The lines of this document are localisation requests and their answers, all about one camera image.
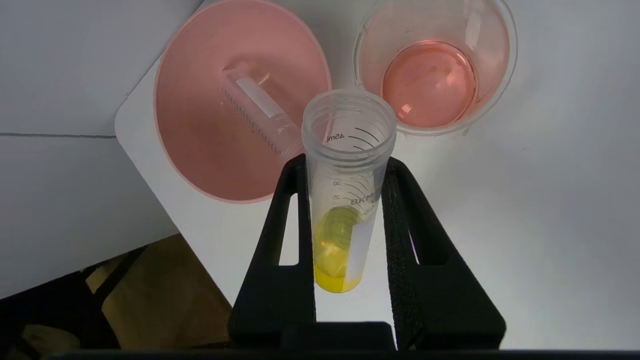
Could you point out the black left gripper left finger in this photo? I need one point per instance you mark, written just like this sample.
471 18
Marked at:
270 300

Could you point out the dark background furniture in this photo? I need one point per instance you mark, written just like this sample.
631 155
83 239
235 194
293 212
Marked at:
60 310

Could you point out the pink plastic bowl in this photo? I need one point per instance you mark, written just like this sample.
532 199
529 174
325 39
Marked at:
200 140

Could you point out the test tube with yellow pigment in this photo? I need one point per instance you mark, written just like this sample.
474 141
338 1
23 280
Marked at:
340 240

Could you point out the test tube with red pigment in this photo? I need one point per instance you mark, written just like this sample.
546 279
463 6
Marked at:
260 105

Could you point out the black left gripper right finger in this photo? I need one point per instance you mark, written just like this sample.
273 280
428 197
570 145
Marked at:
445 305

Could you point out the clear glass beaker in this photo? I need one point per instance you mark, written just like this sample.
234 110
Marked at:
430 85

